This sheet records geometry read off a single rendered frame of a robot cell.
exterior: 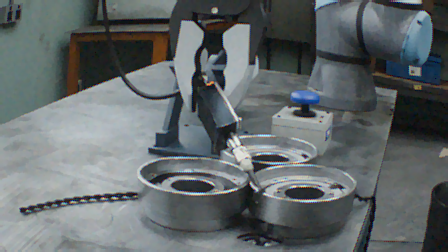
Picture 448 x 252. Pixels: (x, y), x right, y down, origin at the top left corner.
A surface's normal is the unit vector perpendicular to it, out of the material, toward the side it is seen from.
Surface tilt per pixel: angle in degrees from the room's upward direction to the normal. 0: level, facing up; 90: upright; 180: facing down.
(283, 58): 90
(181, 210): 90
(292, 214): 90
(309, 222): 90
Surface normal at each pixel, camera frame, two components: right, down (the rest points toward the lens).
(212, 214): 0.36, 0.25
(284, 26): -0.34, 0.22
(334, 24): -0.65, 0.20
